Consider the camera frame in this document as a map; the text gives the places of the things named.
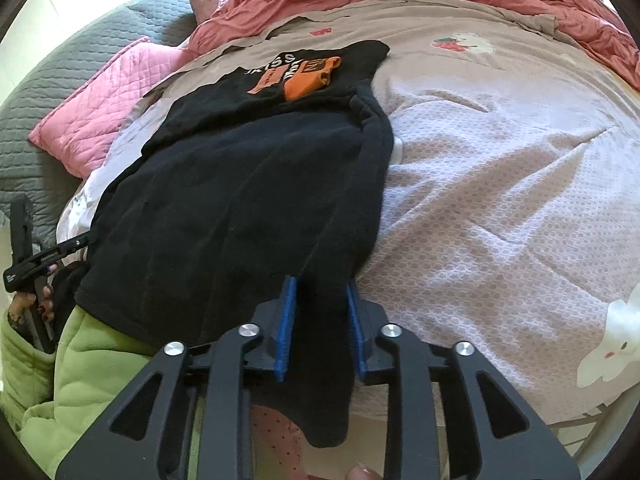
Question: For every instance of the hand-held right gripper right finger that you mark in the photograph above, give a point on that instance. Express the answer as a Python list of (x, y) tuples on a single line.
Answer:
[(356, 330)]

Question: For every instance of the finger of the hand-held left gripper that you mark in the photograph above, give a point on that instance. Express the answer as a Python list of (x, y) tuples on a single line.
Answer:
[(65, 248)]

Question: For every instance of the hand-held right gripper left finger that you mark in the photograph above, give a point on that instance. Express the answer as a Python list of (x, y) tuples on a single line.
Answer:
[(286, 330)]

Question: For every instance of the black sweater with orange cuffs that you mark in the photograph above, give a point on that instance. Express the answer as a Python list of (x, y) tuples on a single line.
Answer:
[(225, 185)]

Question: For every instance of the person's left hand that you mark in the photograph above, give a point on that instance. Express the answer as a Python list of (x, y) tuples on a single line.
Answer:
[(42, 305)]

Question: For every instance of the person's right hand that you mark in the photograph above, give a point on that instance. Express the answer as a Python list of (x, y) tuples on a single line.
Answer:
[(361, 473)]

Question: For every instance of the pink dotted cloth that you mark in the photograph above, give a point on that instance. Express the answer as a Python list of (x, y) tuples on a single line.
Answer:
[(277, 440)]

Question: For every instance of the green fleece jacket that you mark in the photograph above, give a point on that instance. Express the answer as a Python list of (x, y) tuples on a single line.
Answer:
[(100, 375)]

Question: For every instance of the pink quilted pillow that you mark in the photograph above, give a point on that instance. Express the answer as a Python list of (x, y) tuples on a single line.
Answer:
[(100, 105)]

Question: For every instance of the grey quilted bedspread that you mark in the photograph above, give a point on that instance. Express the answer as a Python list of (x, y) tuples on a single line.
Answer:
[(50, 75)]

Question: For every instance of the small white object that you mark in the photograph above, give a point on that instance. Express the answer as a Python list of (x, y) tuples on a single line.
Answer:
[(397, 150)]

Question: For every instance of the mauve printed bed cover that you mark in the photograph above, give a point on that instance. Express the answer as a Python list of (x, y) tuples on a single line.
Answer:
[(500, 210)]

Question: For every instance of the dusty pink pillow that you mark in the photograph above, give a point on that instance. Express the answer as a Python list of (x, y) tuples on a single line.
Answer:
[(207, 5)]

